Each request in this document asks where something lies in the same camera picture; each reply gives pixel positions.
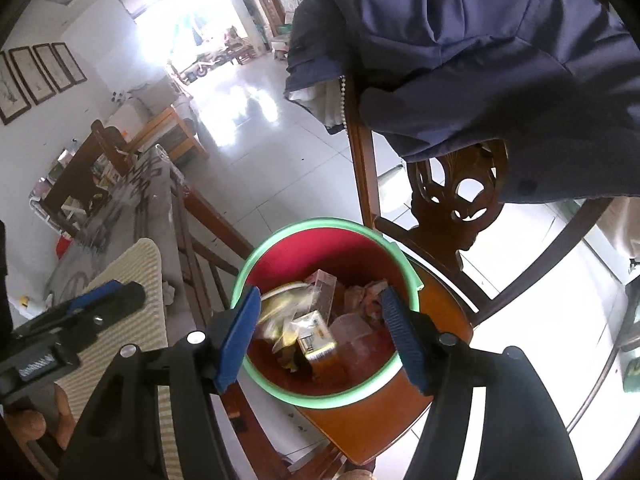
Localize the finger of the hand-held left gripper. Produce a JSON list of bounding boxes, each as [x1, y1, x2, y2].
[[65, 281, 147, 333]]

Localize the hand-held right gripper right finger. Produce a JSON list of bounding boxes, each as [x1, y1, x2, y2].
[[377, 287, 583, 480]]

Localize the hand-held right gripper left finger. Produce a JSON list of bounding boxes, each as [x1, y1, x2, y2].
[[57, 285, 263, 480]]

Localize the trash items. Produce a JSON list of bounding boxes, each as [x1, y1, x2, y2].
[[255, 282, 321, 356]]

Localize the red basin green rim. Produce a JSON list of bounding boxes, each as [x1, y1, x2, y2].
[[230, 217, 425, 408]]

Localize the person's left hand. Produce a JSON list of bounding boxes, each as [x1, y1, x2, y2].
[[0, 387, 76, 456]]

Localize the clear plastic cup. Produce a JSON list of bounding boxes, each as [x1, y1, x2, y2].
[[327, 312, 373, 346]]

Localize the small white yellow box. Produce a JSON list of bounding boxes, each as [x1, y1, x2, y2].
[[295, 310, 338, 361]]

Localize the light brown box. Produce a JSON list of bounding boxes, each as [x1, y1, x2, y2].
[[300, 269, 338, 326]]

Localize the carved wooden chair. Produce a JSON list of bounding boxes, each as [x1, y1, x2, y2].
[[295, 75, 631, 466]]

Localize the white book rack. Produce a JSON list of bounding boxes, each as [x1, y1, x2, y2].
[[29, 147, 76, 221]]

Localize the wooden bench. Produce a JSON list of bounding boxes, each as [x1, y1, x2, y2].
[[40, 107, 208, 241]]

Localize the beige sofa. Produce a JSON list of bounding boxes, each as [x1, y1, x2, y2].
[[105, 85, 178, 128]]

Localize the blue jacket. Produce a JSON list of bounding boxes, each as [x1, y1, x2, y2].
[[284, 0, 640, 203]]

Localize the framed wall picture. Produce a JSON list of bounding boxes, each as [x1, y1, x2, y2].
[[51, 41, 88, 86], [32, 43, 73, 93], [9, 46, 55, 106], [0, 50, 32, 126]]

